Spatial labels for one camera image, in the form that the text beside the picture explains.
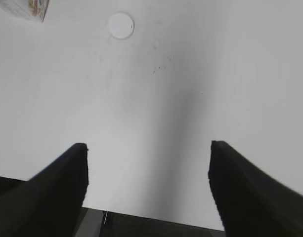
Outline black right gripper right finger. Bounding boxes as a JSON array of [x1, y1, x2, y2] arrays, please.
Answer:
[[208, 141, 303, 237]]

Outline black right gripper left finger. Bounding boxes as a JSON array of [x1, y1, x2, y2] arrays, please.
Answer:
[[0, 143, 88, 237]]

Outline white ribbed screw cap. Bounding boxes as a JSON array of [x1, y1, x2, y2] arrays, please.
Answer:
[[107, 12, 135, 40]]

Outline white square meinianda bottle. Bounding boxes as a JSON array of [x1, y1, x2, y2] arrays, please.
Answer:
[[0, 0, 50, 23]]

